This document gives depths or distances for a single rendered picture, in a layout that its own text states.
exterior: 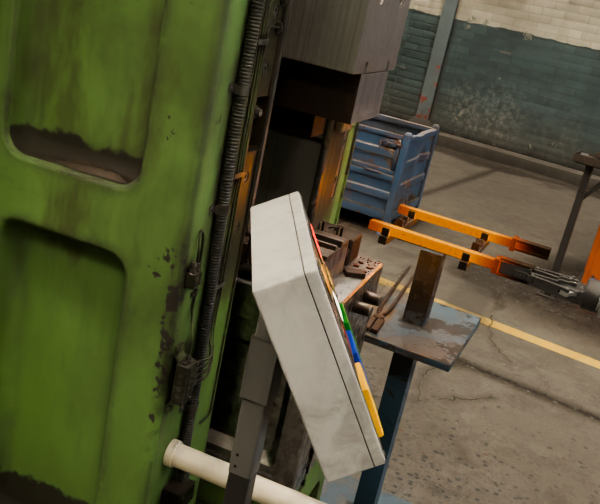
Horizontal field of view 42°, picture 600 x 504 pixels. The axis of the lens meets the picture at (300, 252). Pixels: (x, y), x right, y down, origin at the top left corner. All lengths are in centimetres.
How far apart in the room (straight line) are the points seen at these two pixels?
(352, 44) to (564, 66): 776
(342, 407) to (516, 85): 839
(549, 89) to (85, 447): 800
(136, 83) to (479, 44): 815
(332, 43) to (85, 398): 82
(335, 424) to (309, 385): 6
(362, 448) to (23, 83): 87
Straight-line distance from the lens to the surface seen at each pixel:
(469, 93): 940
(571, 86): 911
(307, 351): 93
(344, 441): 99
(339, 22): 143
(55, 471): 172
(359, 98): 150
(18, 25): 145
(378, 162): 532
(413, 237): 197
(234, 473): 121
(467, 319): 229
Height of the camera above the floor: 150
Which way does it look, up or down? 19 degrees down
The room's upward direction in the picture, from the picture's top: 12 degrees clockwise
